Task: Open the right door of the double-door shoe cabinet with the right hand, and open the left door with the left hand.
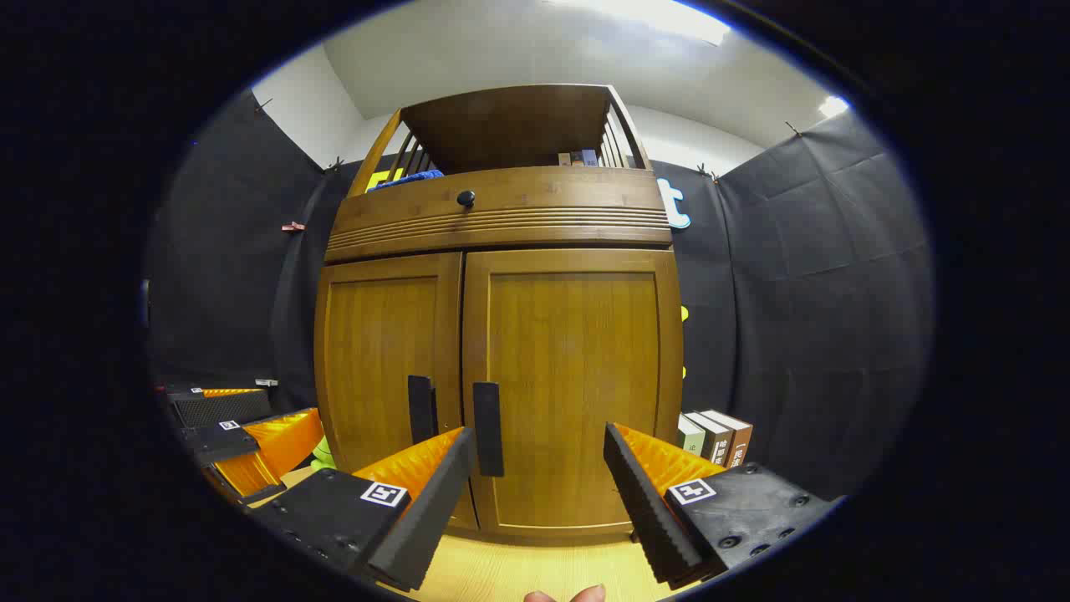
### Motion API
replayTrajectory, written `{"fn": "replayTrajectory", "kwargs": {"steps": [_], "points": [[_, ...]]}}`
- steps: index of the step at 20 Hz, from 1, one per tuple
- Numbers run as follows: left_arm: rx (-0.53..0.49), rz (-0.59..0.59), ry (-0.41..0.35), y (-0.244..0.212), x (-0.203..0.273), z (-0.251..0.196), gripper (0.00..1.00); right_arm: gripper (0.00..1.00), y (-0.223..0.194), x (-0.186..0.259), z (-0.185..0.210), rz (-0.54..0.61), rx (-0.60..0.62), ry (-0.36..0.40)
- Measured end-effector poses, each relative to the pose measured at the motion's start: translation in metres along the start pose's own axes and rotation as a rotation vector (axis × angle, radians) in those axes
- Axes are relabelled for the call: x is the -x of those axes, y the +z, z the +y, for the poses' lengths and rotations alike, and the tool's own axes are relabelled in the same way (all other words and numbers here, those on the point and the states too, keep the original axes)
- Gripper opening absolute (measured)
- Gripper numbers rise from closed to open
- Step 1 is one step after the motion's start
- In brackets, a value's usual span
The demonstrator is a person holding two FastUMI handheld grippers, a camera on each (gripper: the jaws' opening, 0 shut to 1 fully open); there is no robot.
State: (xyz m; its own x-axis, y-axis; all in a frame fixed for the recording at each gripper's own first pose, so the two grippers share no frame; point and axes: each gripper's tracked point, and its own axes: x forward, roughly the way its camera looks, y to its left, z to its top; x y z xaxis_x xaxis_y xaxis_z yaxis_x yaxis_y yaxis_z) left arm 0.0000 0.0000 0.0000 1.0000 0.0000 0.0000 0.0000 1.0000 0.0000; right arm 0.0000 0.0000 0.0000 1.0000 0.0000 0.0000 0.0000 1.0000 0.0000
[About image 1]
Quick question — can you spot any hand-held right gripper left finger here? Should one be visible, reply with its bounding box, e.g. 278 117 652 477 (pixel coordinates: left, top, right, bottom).
249 426 479 593

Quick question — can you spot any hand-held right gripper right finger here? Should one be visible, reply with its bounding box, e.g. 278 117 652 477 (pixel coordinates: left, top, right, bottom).
602 421 843 588

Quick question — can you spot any black door handle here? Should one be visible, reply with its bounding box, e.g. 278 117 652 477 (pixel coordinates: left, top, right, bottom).
408 375 439 446
473 382 506 477

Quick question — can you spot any wooden cabinet door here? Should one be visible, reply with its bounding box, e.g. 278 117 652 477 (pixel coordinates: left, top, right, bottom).
314 253 479 532
462 248 685 538

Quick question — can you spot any wooden shoe cabinet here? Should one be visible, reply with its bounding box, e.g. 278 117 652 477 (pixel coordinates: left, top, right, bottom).
314 84 686 548

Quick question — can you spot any dark spine book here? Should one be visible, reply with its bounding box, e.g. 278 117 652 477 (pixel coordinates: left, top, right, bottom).
685 411 734 466

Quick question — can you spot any brown spine book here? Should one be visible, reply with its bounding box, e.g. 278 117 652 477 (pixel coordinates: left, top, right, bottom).
701 409 754 470

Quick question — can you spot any blue cloth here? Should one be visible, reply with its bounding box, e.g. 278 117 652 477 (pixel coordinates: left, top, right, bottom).
365 169 446 193

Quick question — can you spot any wooden drawer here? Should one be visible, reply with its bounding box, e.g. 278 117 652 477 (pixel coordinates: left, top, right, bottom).
324 166 674 264

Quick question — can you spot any large ceiling light panel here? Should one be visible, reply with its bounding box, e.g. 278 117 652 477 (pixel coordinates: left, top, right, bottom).
548 0 731 48

